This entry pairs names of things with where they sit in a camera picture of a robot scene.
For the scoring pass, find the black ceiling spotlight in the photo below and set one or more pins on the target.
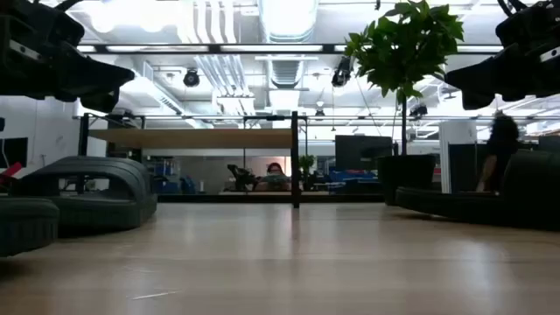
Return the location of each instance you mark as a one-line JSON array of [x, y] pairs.
[[341, 73], [191, 78]]

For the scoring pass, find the dark background monitor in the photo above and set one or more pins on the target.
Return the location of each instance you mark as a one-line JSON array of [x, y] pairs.
[[363, 152]]

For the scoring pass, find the wooden shelf with black frame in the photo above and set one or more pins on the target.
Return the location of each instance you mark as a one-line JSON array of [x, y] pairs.
[[188, 139]]

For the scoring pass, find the black aluminium rig frame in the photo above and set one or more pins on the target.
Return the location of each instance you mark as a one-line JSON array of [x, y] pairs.
[[341, 198]]

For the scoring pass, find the red plastic part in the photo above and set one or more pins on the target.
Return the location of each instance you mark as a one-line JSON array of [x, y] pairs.
[[11, 171]]

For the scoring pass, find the standing person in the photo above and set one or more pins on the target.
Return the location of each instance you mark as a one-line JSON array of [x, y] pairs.
[[501, 140]]

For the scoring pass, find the black overhead light bar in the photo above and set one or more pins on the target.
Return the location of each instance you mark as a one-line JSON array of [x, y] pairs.
[[214, 48]]

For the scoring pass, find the dark rubber slide sandal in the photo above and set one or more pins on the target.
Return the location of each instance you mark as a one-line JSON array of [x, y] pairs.
[[24, 225], [459, 207], [96, 207]]

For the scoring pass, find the seated person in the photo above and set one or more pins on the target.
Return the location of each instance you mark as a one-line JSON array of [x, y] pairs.
[[275, 178]]

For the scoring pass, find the small background plant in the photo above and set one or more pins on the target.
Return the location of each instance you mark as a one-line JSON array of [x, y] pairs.
[[306, 163]]

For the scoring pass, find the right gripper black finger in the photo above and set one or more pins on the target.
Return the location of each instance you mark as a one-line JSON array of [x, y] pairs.
[[478, 100], [490, 72]]

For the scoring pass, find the blue storage crates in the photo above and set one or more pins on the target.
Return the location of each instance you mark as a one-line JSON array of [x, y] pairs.
[[166, 175]]

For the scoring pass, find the green potted plant black pot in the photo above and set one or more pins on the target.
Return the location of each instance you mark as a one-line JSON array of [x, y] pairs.
[[402, 52]]

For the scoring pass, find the blue bin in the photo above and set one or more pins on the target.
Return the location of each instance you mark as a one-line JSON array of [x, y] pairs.
[[352, 176]]

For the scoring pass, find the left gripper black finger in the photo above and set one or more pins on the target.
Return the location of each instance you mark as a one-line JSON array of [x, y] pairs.
[[92, 76], [102, 100]]

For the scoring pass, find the black background robot arm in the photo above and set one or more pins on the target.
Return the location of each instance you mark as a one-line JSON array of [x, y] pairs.
[[240, 176]]

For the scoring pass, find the dark wall screen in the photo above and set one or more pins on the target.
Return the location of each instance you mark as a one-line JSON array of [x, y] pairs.
[[13, 151]]

